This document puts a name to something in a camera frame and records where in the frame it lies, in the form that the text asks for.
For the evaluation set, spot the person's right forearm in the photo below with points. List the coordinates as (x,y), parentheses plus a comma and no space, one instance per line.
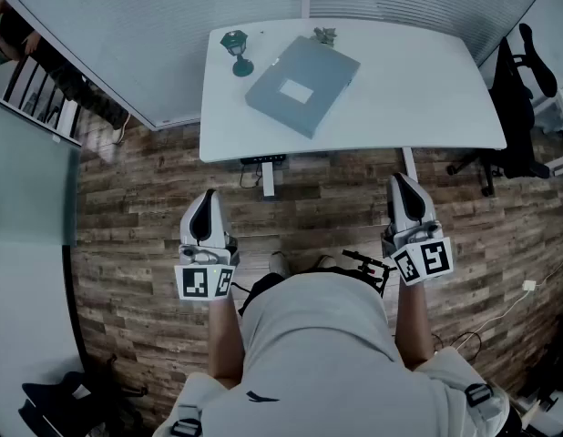
(413,326)

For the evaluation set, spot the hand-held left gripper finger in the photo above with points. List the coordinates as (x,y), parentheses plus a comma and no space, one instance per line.
(187,230)
(220,230)

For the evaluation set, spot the person's left shoe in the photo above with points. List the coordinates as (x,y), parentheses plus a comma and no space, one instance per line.
(279,263)

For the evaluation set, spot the white desk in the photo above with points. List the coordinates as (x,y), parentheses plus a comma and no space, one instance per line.
(400,107)

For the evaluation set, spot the person's left forearm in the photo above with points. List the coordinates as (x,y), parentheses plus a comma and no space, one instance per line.
(224,339)

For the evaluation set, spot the person's black shorts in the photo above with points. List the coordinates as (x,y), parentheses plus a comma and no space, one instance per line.
(263,289)

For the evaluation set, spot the black office chair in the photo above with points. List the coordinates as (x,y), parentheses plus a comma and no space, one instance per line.
(514,121)

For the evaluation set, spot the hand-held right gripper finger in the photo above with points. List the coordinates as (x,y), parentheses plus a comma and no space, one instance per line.
(394,212)
(428,210)

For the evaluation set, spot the small potted succulent plant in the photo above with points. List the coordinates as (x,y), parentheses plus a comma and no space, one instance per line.
(324,34)

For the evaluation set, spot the black metal bracket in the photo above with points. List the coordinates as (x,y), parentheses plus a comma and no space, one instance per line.
(370,267)

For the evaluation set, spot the black backpack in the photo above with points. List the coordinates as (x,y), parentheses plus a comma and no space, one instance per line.
(67,408)

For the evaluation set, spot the frosted glass door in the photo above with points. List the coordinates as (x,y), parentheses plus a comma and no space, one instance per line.
(31,175)

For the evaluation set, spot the black metal railing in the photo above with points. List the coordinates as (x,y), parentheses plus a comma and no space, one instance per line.
(40,98)

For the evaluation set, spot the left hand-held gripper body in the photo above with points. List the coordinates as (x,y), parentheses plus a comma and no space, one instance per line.
(204,280)

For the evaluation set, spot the black desk control box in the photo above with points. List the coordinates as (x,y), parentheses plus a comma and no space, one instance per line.
(263,158)

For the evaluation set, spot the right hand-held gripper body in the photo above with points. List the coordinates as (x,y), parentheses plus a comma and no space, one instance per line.
(422,257)

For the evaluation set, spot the white power adapter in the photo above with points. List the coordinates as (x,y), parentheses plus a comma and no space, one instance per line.
(529,285)

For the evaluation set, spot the white desk leg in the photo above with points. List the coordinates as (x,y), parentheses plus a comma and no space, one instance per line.
(410,164)
(268,180)

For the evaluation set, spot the person's white shirt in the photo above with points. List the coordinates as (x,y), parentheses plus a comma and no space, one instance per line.
(318,358)

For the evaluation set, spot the person's right shoe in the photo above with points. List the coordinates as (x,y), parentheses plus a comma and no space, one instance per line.
(326,262)

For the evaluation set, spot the person's shoe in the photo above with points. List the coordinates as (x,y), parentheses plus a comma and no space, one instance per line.
(326,262)
(279,263)

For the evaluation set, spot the grey-blue box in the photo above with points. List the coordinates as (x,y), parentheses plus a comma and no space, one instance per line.
(309,66)

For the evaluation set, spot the white side table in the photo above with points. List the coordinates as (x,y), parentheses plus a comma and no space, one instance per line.
(561,125)

